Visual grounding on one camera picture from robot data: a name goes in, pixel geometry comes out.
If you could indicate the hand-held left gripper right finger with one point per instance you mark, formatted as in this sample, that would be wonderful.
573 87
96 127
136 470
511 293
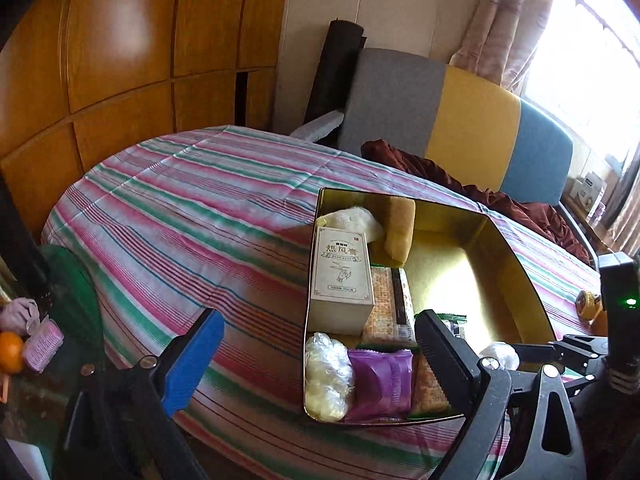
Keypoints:
445 355

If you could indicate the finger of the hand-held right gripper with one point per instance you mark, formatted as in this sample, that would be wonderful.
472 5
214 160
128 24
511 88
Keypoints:
585 381
575 350

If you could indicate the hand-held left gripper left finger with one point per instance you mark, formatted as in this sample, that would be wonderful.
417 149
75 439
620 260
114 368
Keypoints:
195 360

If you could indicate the purple patterned snack packet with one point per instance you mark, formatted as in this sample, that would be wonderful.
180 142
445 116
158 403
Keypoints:
380 385

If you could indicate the maroon box with gold interior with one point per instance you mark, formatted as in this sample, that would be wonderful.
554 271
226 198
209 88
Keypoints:
450 270

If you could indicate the large golden sponge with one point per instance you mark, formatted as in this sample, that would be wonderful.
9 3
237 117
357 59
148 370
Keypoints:
400 230

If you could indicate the white plastic wrapped item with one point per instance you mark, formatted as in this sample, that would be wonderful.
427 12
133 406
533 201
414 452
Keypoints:
350 220
327 380
502 352

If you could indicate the beige printed carton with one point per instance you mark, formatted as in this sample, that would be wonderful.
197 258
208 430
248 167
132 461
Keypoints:
342 280

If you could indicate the white appliance box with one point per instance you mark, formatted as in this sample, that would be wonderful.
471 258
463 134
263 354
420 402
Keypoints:
587 192

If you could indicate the green plastic object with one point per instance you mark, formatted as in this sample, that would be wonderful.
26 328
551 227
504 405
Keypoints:
70 285

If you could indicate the striped bed sheet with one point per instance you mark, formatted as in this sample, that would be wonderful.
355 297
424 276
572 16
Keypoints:
200 210

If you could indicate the maroon blanket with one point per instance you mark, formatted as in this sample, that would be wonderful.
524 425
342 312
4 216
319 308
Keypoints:
450 175

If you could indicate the pink cloth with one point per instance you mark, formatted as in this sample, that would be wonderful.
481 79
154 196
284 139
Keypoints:
17 314

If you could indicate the orange fruit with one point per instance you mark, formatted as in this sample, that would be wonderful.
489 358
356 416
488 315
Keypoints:
11 352

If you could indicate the grey yellow blue headboard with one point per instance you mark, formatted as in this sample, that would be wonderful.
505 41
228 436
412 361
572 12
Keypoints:
475 120

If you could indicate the white foam piece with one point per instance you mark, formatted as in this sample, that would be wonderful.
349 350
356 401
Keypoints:
317 127

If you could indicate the wooden wardrobe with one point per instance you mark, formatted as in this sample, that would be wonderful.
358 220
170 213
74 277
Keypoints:
125 60

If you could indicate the black rolled mat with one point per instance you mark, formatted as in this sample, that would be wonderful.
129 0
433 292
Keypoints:
335 65

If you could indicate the beige curtain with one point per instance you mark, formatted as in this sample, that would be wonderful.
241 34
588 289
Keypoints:
510 15

